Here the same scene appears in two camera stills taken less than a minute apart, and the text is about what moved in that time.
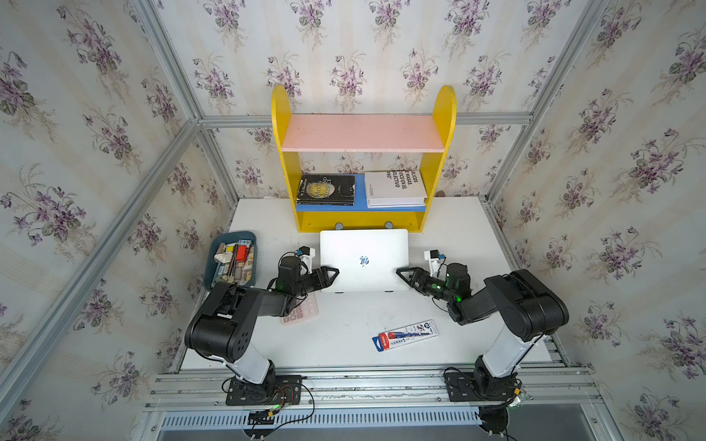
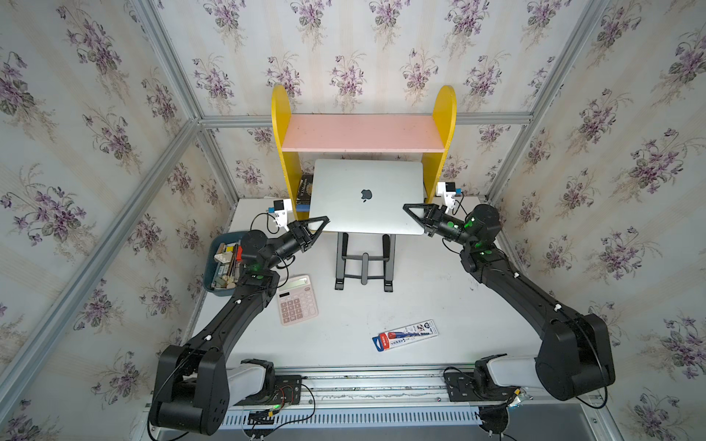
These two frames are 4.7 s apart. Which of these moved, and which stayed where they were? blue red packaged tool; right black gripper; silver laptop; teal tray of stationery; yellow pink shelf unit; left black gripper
Moved: left black gripper; silver laptop; right black gripper
Stayed: blue red packaged tool; teal tray of stationery; yellow pink shelf unit
